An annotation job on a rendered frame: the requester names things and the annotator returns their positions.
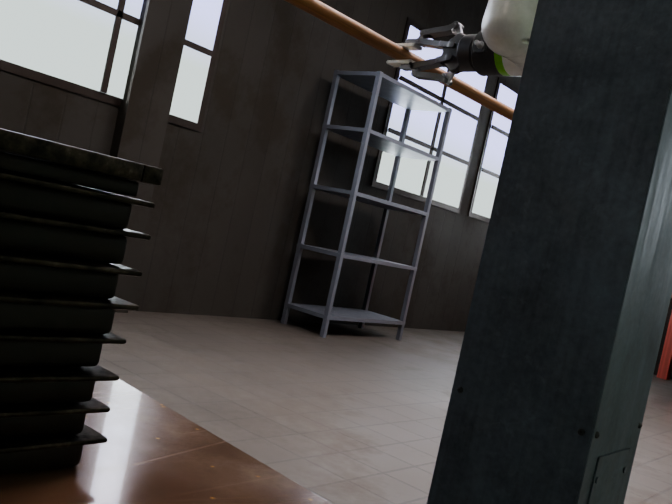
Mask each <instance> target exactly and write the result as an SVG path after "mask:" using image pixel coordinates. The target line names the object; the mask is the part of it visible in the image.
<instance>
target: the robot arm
mask: <svg viewBox="0 0 672 504"><path fill-rule="evenodd" d="M537 4H538V0H489V1H488V4H487V7H486V10H485V13H484V16H483V19H482V25H481V31H480V32H479V33H478V34H468V35H465V34H463V29H464V26H463V25H462V24H460V23H459V22H457V21H455V22H453V23H452V24H450V25H447V26H441V27H435V28H429V29H423V30H421V31H420V36H419V37H418V38H417V39H407V40H406V41H405V43H396V44H398V45H399V46H401V47H403V48H405V49H407V50H408V51H416V50H422V47H424V48H425V47H427V48H434V49H440V50H443V53H442V55H441V56H439V57H436V58H434V59H429V60H424V61H419V62H415V61H413V60H412V59H405V60H387V62H386V63H387V64H389V65H391V66H392V67H400V69H402V70H404V71H412V72H411V76H413V77H415V78H417V79H420V80H428V81H437V82H443V83H445V84H447V85H449V86H451V85H452V84H453V82H452V78H453V77H454V75H455V74H459V73H460V72H477V73H478V74H479V75H481V76H520V77H522V72H523V68H524V63H525V59H526V54H527V50H528V45H529V41H530V36H531V32H532V27H533V23H534V18H535V14H536V9H537ZM454 34H455V36H454V37H453V38H451V39H450V40H449V41H442V40H440V41H437V40H430V39H429V38H436V37H442V36H449V35H454ZM421 46H422V47H421ZM440 67H446V68H447V69H448V70H449V72H448V73H442V75H441V74H439V73H431V72H422V71H423V70H429V69H434V68H440Z"/></svg>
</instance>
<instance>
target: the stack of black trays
mask: <svg viewBox="0 0 672 504"><path fill-rule="evenodd" d="M163 173H164V170H163V169H161V168H157V167H153V166H149V165H145V164H142V163H138V162H134V161H130V160H126V159H122V158H118V157H114V156H110V155H106V154H102V153H98V152H94V151H90V150H86V149H82V148H78V147H74V146H70V145H66V144H62V143H58V142H54V141H50V140H46V139H42V138H38V137H34V136H30V135H26V134H22V133H18V132H14V131H10V130H6V129H2V128H0V475H4V474H12V473H20V472H28V471H36V470H44V469H52V468H60V467H68V466H76V465H78V464H79V462H80V460H81V455H82V450H83V445H88V444H97V443H106V442H107V438H106V437H105V436H103V435H102V434H100V433H98V432H97V431H95V430H93V429H92V428H90V427H89V426H87V425H85V424H84V422H85V417H86V413H102V412H109V411H110V407H108V406H107V405H105V404H103V403H101V402H100V401H98V400H96V399H95V398H93V397H92V395H93V390H94V385H95V381H117V380H119V376H118V375H116V374H114V373H112V372H110V371H109V370H107V369H105V368H103V367H101V366H99V365H98V363H99V359H100V354H101V349H102V344H125V343H126V339H124V338H122V337H120V336H118V335H115V334H113V333H111V332H110V331H111V328H112V324H113V319H114V314H115V309H119V310H135V311H136V310H138V309H139V306H138V305H136V304H134V303H131V302H128V301H126V300H123V299H121V298H118V297H115V296H114V295H115V291H116V287H117V282H118V277H119V276H118V275H127V276H136V277H140V276H142V272H141V271H139V270H136V269H133V268H130V267H127V266H124V265H121V264H118V263H122V261H123V259H124V254H125V250H126V245H127V238H126V237H129V238H136V239H143V240H150V239H151V236H150V235H149V234H145V233H141V232H138V231H134V230H130V229H126V228H127V226H128V223H129V218H130V213H131V208H132V206H131V204H132V205H137V206H142V207H147V208H154V207H155V204H154V203H153V202H148V201H144V200H140V199H136V198H131V197H127V196H132V197H135V196H136V195H137V191H138V187H139V183H137V182H141V183H146V184H151V185H156V186H160V185H161V182H162V177H163ZM135 181H136V182H135ZM97 189H98V190H97ZM102 190H103V191H102ZM106 191H107V192H106ZM110 192H112V193H110ZM114 193H117V194H114ZM119 194H122V195H119ZM123 195H127V196H123Z"/></svg>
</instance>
